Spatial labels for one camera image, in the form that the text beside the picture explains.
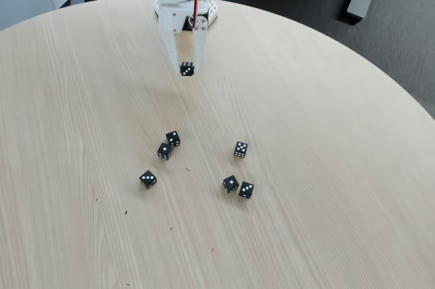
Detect black die white pips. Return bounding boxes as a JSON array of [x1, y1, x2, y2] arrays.
[[179, 61, 196, 78], [238, 181, 255, 199], [232, 141, 249, 159], [165, 130, 181, 148], [222, 175, 240, 194], [138, 169, 158, 190], [156, 142, 174, 161]]

